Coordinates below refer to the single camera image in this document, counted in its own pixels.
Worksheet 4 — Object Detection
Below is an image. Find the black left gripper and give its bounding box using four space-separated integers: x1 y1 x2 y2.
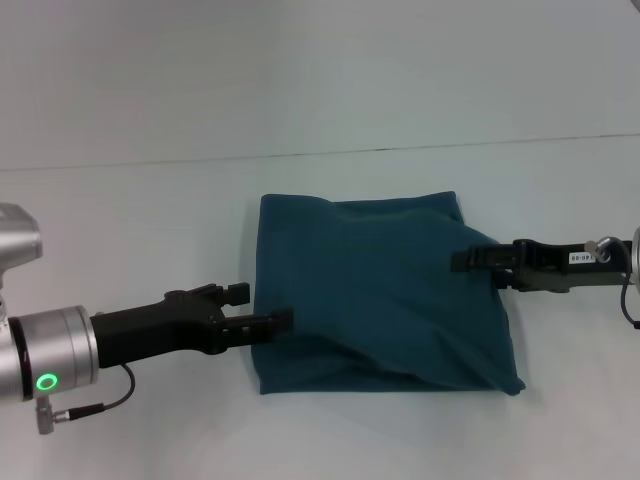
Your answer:
89 281 295 371

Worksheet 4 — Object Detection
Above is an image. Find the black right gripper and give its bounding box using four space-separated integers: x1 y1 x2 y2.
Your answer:
450 238 632 294

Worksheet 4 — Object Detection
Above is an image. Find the teal FREE print t-shirt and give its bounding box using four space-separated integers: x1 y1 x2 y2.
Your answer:
249 189 527 399

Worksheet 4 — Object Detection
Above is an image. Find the right gripper cable with plug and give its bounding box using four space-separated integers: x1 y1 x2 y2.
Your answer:
585 235 640 331

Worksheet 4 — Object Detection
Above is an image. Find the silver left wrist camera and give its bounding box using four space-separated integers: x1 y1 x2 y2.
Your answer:
0 202 44 289

